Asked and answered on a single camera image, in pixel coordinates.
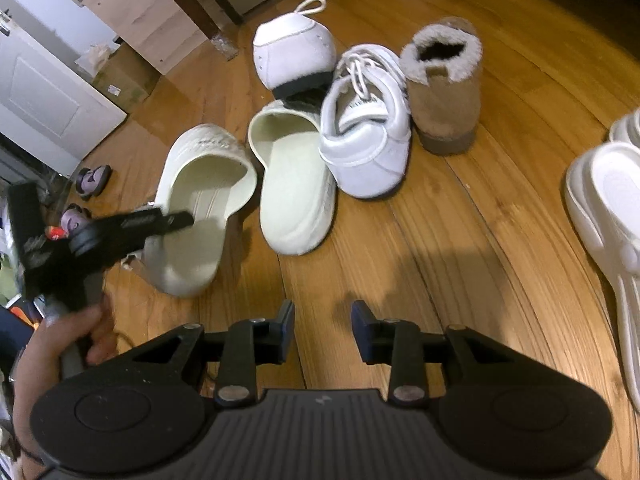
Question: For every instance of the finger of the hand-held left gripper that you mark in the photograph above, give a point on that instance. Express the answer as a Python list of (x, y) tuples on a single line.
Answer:
[(145, 224)]

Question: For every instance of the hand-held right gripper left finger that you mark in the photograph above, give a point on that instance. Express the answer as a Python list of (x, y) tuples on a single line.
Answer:
[(287, 332)]

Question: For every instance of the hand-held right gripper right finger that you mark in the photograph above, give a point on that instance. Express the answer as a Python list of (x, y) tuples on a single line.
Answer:
[(359, 332)]

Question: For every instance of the cream slide sandal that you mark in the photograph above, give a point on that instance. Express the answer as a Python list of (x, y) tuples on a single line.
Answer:
[(200, 180), (295, 195)]

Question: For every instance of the tan fleece-lined boot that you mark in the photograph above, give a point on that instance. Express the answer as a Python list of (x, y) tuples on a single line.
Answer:
[(445, 110)]

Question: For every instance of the white clog purple charms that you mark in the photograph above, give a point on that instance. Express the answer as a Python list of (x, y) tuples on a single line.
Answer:
[(627, 127), (605, 200)]

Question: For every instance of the person's left hand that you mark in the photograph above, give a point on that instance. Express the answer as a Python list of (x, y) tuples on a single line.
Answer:
[(40, 360)]

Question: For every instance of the closed brown cardboard box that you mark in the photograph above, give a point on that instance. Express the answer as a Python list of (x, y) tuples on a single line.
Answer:
[(125, 80)]

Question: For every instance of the white door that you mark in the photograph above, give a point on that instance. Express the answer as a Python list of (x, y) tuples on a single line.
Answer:
[(45, 100)]

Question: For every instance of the light wooden board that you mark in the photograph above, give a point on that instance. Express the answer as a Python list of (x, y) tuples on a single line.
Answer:
[(145, 15)]

